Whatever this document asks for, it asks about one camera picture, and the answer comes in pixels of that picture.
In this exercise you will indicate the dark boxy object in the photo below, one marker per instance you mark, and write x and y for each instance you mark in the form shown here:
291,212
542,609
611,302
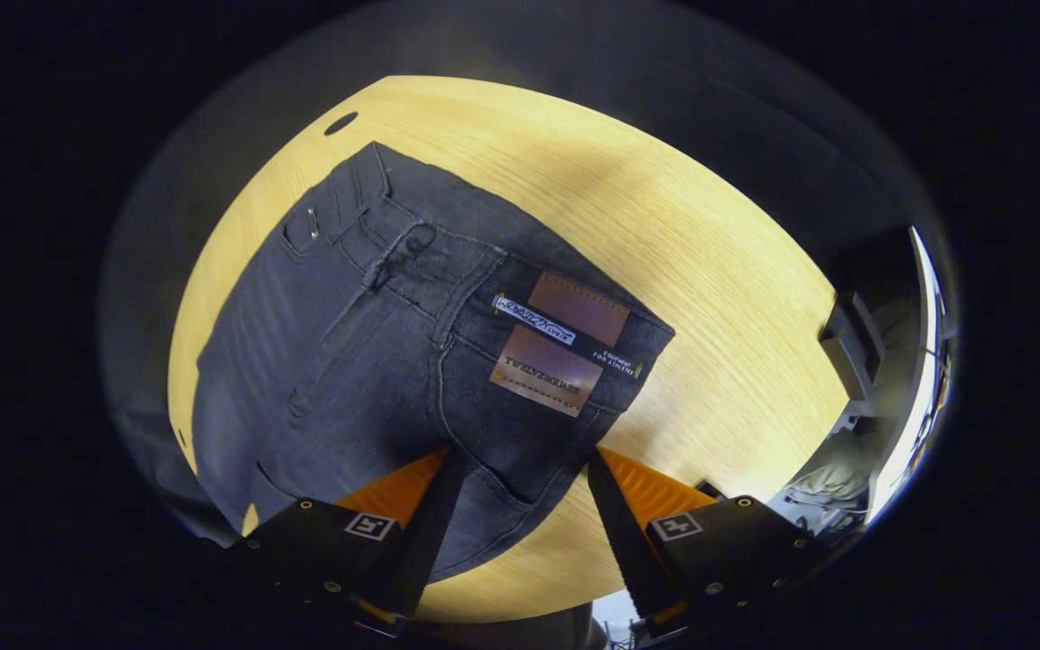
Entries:
849,348

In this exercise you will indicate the dark denim jeans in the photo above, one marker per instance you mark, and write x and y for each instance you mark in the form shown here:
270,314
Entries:
348,361

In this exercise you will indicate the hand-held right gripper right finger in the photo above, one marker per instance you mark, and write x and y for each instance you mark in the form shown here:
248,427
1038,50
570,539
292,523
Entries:
624,542

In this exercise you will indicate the pale crumpled cloth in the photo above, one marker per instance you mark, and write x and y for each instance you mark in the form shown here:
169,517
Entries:
831,487

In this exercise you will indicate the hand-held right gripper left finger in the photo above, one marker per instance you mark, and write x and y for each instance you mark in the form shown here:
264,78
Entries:
425,533

